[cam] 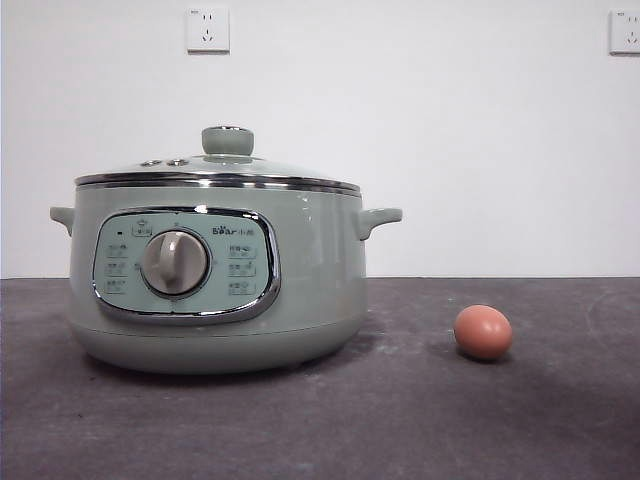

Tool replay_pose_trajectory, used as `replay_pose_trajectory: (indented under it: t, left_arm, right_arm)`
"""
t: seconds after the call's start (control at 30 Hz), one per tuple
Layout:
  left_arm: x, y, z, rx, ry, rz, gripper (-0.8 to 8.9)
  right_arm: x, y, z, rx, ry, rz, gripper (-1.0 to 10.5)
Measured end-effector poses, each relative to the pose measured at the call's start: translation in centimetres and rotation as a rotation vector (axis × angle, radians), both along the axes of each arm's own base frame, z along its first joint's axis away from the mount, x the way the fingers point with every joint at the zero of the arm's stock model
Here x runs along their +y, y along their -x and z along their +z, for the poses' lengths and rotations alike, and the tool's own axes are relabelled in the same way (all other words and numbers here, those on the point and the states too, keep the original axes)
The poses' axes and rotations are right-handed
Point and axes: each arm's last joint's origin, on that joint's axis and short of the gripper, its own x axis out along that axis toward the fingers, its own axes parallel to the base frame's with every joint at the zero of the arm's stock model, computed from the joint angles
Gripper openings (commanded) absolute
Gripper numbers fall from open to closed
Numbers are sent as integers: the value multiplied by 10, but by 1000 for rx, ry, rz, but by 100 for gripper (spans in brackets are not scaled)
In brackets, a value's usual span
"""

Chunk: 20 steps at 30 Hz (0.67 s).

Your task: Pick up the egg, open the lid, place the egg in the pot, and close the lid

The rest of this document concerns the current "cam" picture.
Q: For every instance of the glass lid with green knob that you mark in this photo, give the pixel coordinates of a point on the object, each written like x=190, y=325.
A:
x=227, y=141

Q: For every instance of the brown egg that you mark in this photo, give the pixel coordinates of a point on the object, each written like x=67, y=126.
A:
x=483, y=332

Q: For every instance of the pale green electric cooking pot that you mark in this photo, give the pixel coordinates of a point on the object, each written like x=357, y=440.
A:
x=310, y=260

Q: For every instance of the white wall socket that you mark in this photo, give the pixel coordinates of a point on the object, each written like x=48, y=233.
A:
x=208, y=30
x=626, y=32

